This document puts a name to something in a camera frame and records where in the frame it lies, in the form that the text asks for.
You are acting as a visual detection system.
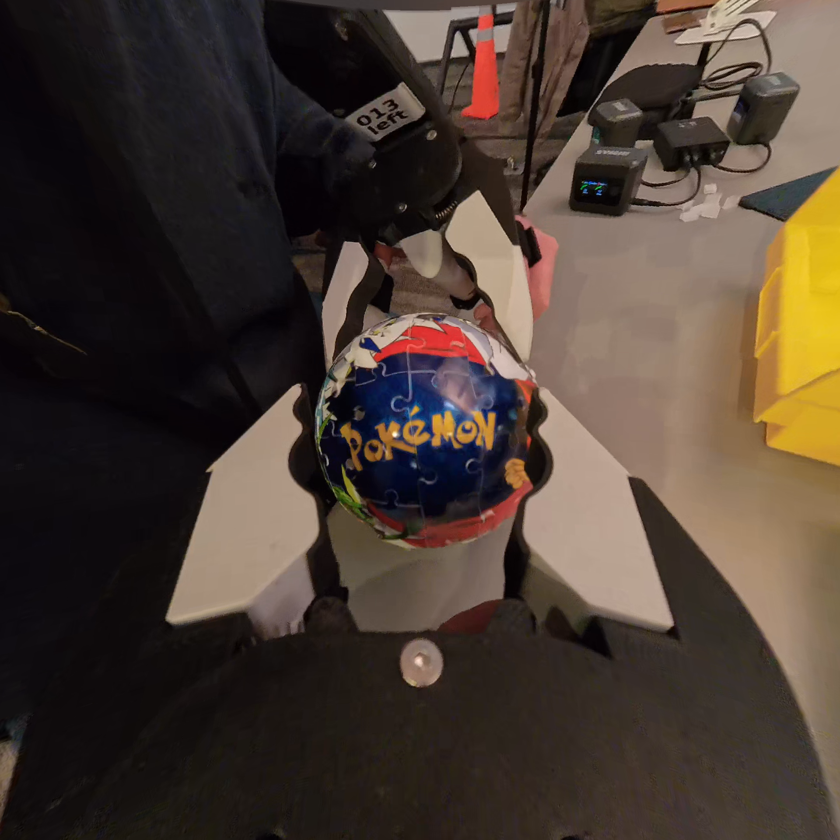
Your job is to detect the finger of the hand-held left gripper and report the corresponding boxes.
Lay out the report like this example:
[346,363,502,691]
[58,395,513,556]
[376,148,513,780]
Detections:
[445,189,537,363]
[320,238,396,370]

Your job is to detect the black charger block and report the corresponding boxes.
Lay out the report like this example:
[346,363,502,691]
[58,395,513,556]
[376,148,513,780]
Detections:
[588,98,644,149]
[726,71,801,146]
[654,116,731,173]

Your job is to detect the white paper scraps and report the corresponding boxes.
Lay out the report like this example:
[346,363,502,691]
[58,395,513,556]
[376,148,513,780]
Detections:
[679,183,740,223]

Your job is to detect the black charger cable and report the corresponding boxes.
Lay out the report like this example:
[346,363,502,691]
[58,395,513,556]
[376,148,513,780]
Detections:
[640,167,704,208]

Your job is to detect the orange traffic cone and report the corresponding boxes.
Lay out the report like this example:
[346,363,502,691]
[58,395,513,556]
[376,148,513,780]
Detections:
[461,7,501,121]

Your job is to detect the black round pad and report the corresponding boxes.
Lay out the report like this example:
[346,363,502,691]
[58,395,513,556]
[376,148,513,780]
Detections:
[599,63,704,127]

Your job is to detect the yellow plastic bin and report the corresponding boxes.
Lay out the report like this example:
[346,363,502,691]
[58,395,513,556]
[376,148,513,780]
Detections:
[752,169,840,468]

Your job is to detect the hanging brown coat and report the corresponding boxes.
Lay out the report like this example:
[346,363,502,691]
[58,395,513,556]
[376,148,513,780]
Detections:
[497,0,593,120]

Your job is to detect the black charger with lit screen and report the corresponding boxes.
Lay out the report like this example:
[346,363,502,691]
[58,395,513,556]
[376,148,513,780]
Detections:
[568,145,650,217]

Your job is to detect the colourful cartoon puzzle ball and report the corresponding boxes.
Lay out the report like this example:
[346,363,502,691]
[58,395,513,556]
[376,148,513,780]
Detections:
[316,313,541,550]

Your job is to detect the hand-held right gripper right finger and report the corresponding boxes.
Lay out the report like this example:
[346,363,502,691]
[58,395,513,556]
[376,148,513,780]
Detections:
[504,386,677,632]

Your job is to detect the black coiled cable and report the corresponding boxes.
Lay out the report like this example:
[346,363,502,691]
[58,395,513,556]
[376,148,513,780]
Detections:
[697,18,773,93]

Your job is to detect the dark blue mat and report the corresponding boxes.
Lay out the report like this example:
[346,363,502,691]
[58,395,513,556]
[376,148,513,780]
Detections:
[739,167,839,222]

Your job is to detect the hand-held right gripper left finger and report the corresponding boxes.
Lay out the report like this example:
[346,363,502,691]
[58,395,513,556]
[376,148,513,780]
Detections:
[166,384,347,624]

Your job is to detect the person's left hand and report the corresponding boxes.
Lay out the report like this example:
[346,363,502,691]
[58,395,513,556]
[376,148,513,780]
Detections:
[515,213,560,322]

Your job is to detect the person in dark clothes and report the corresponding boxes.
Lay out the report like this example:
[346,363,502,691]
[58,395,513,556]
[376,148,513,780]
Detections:
[0,0,336,729]

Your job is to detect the black stand pole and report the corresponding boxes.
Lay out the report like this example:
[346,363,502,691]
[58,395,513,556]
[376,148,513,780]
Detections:
[517,0,553,212]

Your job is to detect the person's left forearm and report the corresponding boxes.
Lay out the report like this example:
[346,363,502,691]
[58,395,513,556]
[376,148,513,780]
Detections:
[269,59,376,238]

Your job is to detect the white paper sheet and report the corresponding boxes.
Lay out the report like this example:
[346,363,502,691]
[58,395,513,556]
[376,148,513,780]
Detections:
[675,0,778,46]

